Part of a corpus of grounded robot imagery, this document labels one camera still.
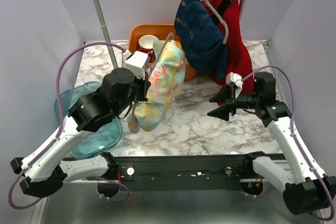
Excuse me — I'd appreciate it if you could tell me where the clear blue plastic bin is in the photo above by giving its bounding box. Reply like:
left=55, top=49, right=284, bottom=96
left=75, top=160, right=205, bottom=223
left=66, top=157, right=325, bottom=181
left=60, top=81, right=123, bottom=159

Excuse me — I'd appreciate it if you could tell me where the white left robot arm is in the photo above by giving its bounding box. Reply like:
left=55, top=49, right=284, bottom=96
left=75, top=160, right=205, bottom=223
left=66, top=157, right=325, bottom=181
left=10, top=68, right=150, bottom=198

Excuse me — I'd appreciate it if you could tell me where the floral cloth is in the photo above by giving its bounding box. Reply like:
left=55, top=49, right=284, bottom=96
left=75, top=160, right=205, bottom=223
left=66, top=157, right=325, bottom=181
left=127, top=39, right=186, bottom=134

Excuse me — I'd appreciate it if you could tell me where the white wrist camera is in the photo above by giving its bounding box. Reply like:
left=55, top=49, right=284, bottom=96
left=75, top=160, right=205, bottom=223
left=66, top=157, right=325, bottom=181
left=226, top=72, right=243, bottom=98
left=124, top=51, right=150, bottom=80

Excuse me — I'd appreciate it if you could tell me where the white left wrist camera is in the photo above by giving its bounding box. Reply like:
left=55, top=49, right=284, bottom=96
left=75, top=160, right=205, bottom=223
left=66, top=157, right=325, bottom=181
left=124, top=51, right=150, bottom=80

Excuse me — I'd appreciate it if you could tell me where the yellow bowl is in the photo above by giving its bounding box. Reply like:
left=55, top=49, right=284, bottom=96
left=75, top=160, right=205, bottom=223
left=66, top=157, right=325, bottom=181
left=169, top=40, right=182, bottom=49

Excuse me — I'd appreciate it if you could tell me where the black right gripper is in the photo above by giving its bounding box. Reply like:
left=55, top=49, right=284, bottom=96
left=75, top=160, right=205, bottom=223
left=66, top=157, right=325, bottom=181
left=207, top=83, right=261, bottom=121

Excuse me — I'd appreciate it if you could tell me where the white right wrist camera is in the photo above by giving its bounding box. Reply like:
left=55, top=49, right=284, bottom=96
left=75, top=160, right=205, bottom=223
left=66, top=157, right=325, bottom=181
left=226, top=72, right=243, bottom=98

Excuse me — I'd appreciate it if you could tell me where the red skirt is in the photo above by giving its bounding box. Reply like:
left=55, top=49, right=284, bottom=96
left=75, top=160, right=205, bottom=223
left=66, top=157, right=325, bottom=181
left=202, top=0, right=255, bottom=95

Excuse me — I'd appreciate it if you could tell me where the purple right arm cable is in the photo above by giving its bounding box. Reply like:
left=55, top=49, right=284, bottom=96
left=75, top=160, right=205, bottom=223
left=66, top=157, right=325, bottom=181
left=240, top=65, right=335, bottom=221

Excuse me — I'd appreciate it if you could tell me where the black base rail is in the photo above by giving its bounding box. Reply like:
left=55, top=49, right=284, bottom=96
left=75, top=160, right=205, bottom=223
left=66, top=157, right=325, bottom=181
left=62, top=153, right=289, bottom=193

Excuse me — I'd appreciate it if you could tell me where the grey hanger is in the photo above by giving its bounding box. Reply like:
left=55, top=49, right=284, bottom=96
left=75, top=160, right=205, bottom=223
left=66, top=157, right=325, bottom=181
left=128, top=32, right=176, bottom=122
left=202, top=0, right=229, bottom=45

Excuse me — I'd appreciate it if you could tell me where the blue denim skirt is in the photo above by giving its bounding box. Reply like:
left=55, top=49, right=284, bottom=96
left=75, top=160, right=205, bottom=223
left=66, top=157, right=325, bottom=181
left=174, top=0, right=227, bottom=79

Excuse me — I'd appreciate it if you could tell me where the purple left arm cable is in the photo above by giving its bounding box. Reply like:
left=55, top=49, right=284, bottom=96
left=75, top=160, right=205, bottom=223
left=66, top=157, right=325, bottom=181
left=7, top=41, right=131, bottom=210

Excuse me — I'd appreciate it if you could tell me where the orange plastic basin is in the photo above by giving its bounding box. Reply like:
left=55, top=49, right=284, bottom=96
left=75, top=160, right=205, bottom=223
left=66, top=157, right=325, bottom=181
left=128, top=24, right=198, bottom=81

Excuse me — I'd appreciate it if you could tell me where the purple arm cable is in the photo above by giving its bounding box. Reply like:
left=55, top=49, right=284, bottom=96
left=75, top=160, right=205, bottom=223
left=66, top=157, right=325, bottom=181
left=240, top=65, right=335, bottom=221
left=7, top=41, right=131, bottom=210

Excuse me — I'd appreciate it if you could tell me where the red cup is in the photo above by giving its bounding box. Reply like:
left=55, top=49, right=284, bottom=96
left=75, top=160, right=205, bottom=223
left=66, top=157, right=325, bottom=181
left=138, top=48, right=155, bottom=63

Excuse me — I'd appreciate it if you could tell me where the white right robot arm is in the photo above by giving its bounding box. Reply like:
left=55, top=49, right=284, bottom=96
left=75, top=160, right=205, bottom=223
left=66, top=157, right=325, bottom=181
left=208, top=72, right=335, bottom=217

